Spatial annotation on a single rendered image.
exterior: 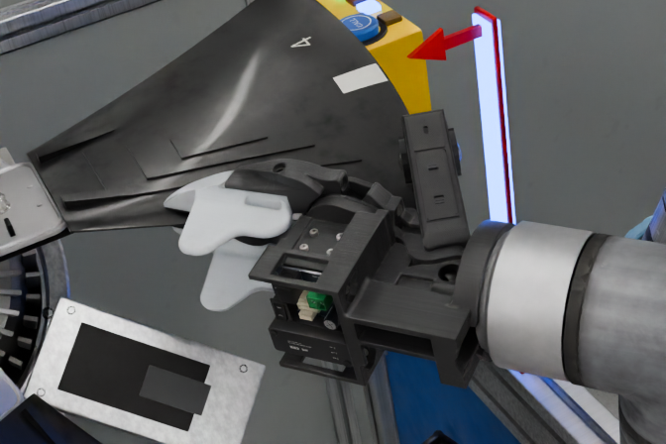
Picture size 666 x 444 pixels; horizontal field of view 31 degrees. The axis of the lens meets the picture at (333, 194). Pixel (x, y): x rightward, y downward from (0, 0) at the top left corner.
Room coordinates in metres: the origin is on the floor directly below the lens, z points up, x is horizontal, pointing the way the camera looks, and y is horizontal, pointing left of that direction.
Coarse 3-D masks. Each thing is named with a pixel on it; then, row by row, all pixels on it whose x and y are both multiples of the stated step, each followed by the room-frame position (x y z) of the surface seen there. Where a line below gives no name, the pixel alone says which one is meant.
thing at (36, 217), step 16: (0, 176) 0.65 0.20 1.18; (16, 176) 0.65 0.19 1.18; (32, 176) 0.65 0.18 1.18; (16, 192) 0.63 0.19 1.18; (32, 192) 0.63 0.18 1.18; (48, 192) 0.62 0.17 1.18; (16, 208) 0.61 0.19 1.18; (32, 208) 0.61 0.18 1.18; (48, 208) 0.61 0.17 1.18; (0, 224) 0.60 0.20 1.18; (16, 224) 0.60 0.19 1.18; (32, 224) 0.59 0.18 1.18; (48, 224) 0.59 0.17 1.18; (64, 224) 0.59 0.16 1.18; (0, 240) 0.58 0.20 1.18; (16, 240) 0.58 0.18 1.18; (32, 240) 0.58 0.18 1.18; (0, 256) 0.57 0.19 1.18
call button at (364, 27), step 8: (352, 16) 0.99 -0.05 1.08; (360, 16) 0.99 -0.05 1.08; (368, 16) 0.99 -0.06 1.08; (344, 24) 0.98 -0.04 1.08; (352, 24) 0.98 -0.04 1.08; (360, 24) 0.97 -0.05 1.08; (368, 24) 0.97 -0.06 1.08; (376, 24) 0.97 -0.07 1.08; (352, 32) 0.96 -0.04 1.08; (360, 32) 0.96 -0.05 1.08; (368, 32) 0.96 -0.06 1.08; (376, 32) 0.97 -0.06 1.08; (360, 40) 0.96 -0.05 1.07
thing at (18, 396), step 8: (0, 368) 0.57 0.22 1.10; (0, 376) 0.57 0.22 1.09; (0, 384) 0.56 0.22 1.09; (8, 384) 0.57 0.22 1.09; (0, 392) 0.56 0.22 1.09; (8, 392) 0.56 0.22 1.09; (16, 392) 0.56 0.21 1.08; (0, 400) 0.55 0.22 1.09; (8, 400) 0.55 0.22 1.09; (16, 400) 0.56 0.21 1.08; (0, 408) 0.54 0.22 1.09; (8, 408) 0.55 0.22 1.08; (0, 416) 0.54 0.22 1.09
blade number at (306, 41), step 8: (304, 32) 0.74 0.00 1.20; (312, 32) 0.73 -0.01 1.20; (288, 40) 0.73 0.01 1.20; (296, 40) 0.73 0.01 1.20; (304, 40) 0.73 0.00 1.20; (312, 40) 0.73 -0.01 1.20; (320, 40) 0.73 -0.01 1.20; (280, 48) 0.72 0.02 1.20; (288, 48) 0.72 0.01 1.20; (296, 48) 0.72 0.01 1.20; (304, 48) 0.72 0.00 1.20; (312, 48) 0.72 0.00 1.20; (296, 56) 0.71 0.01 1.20
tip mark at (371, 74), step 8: (376, 64) 0.70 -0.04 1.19; (352, 72) 0.69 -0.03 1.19; (360, 72) 0.69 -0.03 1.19; (368, 72) 0.69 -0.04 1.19; (376, 72) 0.69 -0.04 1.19; (336, 80) 0.69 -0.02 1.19; (344, 80) 0.69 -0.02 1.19; (352, 80) 0.69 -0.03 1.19; (360, 80) 0.69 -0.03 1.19; (368, 80) 0.69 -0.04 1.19; (376, 80) 0.69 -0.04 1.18; (384, 80) 0.69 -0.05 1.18; (344, 88) 0.68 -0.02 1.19; (352, 88) 0.68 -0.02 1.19
